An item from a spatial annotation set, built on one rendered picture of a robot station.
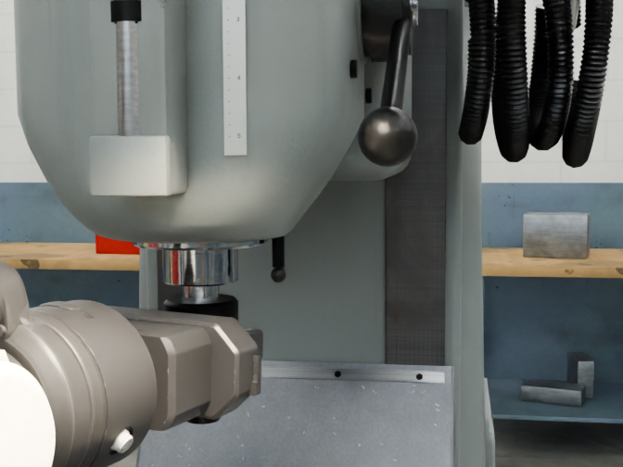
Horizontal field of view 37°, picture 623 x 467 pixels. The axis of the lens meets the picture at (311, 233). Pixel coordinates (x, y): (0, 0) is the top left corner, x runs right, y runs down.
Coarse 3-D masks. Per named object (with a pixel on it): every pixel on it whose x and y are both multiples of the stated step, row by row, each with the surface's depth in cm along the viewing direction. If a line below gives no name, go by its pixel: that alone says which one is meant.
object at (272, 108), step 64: (64, 0) 49; (192, 0) 48; (256, 0) 48; (320, 0) 50; (64, 64) 50; (192, 64) 49; (256, 64) 48; (320, 64) 50; (64, 128) 50; (192, 128) 49; (256, 128) 49; (320, 128) 51; (64, 192) 52; (192, 192) 49; (256, 192) 50; (320, 192) 59
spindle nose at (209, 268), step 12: (168, 252) 57; (180, 252) 57; (192, 252) 56; (204, 252) 56; (216, 252) 57; (228, 252) 57; (168, 264) 57; (180, 264) 57; (192, 264) 57; (204, 264) 57; (216, 264) 57; (228, 264) 57; (168, 276) 57; (180, 276) 57; (192, 276) 57; (204, 276) 57; (216, 276) 57; (228, 276) 57
